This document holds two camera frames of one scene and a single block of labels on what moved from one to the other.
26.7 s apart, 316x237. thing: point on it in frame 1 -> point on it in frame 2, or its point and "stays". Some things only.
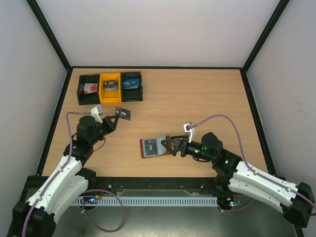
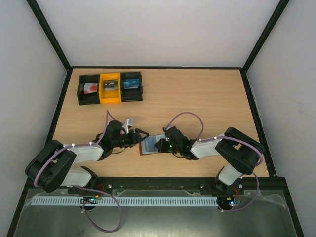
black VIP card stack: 111,85 stays
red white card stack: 89,88 stays
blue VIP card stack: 131,83 stays
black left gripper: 111,127 -> 135,141
